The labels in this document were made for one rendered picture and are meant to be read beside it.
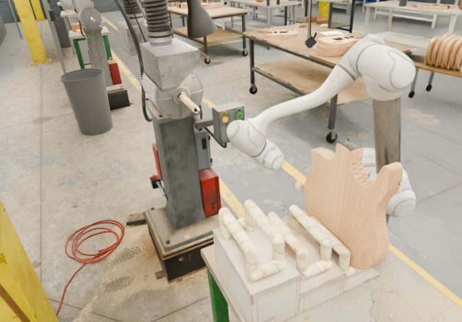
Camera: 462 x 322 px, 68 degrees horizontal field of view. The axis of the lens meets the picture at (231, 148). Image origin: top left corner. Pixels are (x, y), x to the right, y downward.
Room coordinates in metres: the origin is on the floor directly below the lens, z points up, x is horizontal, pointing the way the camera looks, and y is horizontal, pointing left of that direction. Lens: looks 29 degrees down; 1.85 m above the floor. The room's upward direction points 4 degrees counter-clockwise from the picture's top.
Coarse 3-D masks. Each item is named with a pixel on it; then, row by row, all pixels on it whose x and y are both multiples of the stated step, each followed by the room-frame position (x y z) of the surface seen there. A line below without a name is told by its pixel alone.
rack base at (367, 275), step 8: (336, 256) 0.83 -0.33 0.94; (360, 272) 0.75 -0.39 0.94; (368, 272) 0.75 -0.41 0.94; (376, 272) 0.75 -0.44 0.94; (344, 280) 0.73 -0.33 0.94; (352, 280) 0.73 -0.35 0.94; (360, 280) 0.73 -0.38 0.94; (368, 280) 0.73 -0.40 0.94; (344, 288) 0.70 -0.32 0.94; (352, 288) 0.70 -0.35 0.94
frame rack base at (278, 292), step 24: (216, 240) 0.79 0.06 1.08; (264, 240) 0.76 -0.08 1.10; (216, 264) 0.82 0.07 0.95; (240, 264) 0.67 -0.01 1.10; (288, 264) 0.66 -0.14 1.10; (240, 288) 0.64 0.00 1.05; (264, 288) 0.59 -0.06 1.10; (288, 288) 0.61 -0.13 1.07; (240, 312) 0.65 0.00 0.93; (264, 312) 0.59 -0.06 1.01; (288, 312) 0.61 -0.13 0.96
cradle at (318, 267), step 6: (312, 264) 0.70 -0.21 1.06; (318, 264) 0.70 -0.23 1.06; (324, 264) 0.70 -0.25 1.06; (330, 264) 0.70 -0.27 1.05; (306, 270) 0.68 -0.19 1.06; (312, 270) 0.68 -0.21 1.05; (318, 270) 0.68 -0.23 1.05; (324, 270) 0.69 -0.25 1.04; (300, 276) 0.67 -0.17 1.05; (306, 276) 0.67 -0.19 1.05; (312, 276) 0.67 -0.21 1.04
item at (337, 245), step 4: (312, 216) 0.91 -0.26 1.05; (312, 220) 0.89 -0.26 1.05; (316, 220) 0.89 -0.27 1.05; (316, 224) 0.87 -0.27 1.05; (320, 224) 0.87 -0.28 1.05; (320, 228) 0.85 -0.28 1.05; (324, 228) 0.85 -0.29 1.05; (324, 232) 0.83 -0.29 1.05; (328, 232) 0.83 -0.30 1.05; (328, 236) 0.81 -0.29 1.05; (332, 236) 0.81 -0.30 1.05; (332, 240) 0.80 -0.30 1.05; (336, 240) 0.79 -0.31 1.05; (332, 244) 0.79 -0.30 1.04; (336, 244) 0.78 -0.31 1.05; (340, 244) 0.77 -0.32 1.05; (336, 248) 0.77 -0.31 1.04; (340, 248) 0.76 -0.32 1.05; (344, 248) 0.75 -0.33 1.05; (340, 252) 0.75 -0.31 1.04; (344, 252) 0.74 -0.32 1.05; (348, 252) 0.74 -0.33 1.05; (344, 256) 0.74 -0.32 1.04; (348, 256) 0.74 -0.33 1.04
